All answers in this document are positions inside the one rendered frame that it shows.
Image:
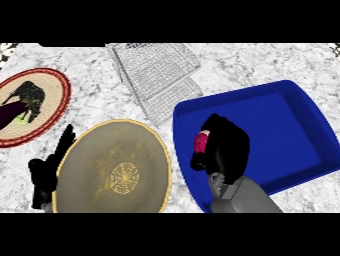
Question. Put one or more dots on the blue tray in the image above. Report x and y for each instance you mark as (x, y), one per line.
(282, 133)

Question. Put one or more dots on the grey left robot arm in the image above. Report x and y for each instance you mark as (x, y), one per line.
(47, 206)

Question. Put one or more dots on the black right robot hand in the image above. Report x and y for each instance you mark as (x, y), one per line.
(227, 146)

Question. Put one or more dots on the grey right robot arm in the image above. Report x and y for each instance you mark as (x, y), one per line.
(242, 196)

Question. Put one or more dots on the pink cupcake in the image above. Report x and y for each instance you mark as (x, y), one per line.
(202, 141)

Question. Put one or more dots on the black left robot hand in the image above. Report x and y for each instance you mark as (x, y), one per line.
(45, 173)

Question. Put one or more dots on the purple eggplant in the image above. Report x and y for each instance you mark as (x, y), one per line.
(4, 116)

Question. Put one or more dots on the red-rimmed woven placemat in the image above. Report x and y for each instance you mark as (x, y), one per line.
(41, 100)

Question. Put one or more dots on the grey gold-rimmed plate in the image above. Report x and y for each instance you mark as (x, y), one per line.
(115, 166)

